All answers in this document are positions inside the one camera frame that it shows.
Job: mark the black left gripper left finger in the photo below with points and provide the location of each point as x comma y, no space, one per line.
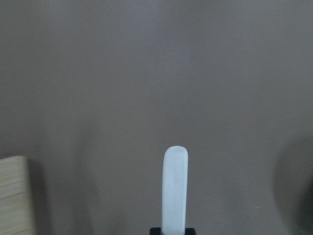
155,231

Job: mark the white ceramic spoon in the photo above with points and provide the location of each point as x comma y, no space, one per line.
174,191

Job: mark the bamboo cutting board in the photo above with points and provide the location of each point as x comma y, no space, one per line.
16,212

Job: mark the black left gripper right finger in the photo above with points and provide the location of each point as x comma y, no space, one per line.
190,231

